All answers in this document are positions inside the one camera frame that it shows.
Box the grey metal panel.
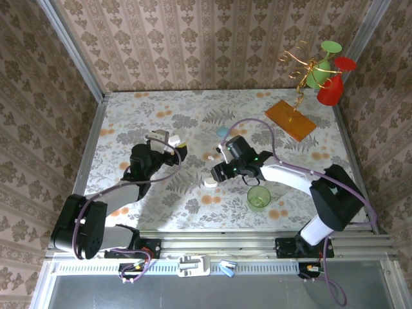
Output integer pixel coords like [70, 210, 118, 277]
[48, 273, 397, 309]

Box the black connector with wires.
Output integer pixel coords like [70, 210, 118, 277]
[298, 262, 323, 281]
[118, 262, 145, 285]

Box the aluminium frame rail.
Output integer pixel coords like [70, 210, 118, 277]
[44, 229, 398, 260]

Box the aluminium table side rail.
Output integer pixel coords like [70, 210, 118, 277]
[44, 95, 109, 255]
[331, 104, 382, 234]

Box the red plastic wine glass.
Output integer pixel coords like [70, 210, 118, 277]
[317, 57, 357, 106]

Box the green plastic wine glass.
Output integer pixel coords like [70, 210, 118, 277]
[305, 41, 342, 90]

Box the green transparent plastic cup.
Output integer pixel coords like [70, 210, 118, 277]
[247, 185, 272, 212]

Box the thin black gripper wire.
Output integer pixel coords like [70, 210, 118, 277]
[241, 172, 262, 187]

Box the white slotted cable duct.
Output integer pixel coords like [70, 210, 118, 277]
[53, 258, 299, 274]

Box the blue plastic clip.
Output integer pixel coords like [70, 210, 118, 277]
[218, 259, 238, 278]

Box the white plastic bracket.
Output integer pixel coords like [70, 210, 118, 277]
[177, 254, 211, 277]

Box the aluminium frame post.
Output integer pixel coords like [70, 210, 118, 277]
[37, 0, 107, 104]
[341, 0, 392, 65]

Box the floral patterned table cover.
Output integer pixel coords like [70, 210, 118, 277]
[85, 89, 371, 231]

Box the orange wooden rack base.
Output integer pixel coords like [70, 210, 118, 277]
[264, 99, 318, 143]

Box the gold wire glass rack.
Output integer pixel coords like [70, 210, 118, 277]
[278, 40, 323, 122]

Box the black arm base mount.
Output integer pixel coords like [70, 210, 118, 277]
[275, 237, 334, 259]
[104, 238, 162, 259]

